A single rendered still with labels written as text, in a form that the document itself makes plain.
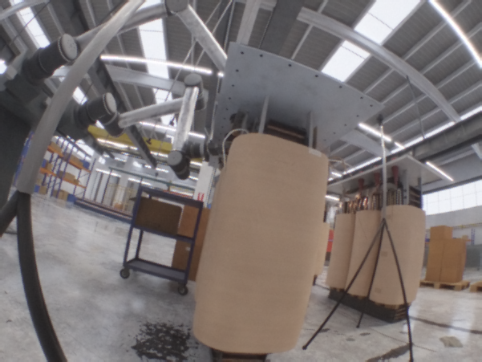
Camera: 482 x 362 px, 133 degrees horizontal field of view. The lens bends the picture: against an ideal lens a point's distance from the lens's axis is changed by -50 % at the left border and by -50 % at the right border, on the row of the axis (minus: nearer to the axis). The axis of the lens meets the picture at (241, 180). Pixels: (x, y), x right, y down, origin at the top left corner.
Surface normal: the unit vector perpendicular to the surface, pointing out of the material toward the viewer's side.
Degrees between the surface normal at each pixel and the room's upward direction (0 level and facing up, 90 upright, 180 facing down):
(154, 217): 90
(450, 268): 90
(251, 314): 90
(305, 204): 90
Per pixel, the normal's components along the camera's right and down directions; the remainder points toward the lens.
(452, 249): -0.96, -0.23
